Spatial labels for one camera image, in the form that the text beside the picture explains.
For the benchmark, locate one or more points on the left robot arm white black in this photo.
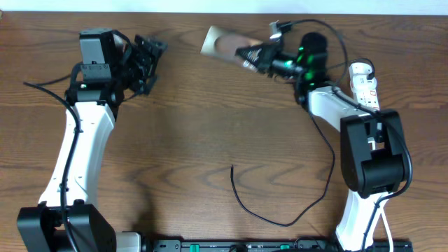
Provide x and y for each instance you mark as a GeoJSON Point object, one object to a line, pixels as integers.
{"type": "Point", "coordinates": [66, 217]}

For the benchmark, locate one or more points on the white charger plug adapter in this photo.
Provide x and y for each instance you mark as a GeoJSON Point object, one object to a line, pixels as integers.
{"type": "Point", "coordinates": [359, 68]}

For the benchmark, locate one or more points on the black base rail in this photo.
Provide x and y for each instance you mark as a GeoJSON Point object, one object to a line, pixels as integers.
{"type": "Point", "coordinates": [318, 245]}

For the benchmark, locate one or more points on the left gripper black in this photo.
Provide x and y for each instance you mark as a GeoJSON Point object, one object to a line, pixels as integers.
{"type": "Point", "coordinates": [149, 63]}

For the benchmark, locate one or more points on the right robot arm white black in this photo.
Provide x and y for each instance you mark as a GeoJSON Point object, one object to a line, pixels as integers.
{"type": "Point", "coordinates": [376, 164]}

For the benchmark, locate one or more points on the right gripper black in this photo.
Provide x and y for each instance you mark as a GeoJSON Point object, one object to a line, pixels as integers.
{"type": "Point", "coordinates": [267, 54]}

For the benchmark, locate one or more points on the white power strip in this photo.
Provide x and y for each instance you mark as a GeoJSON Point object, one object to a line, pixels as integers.
{"type": "Point", "coordinates": [364, 90]}

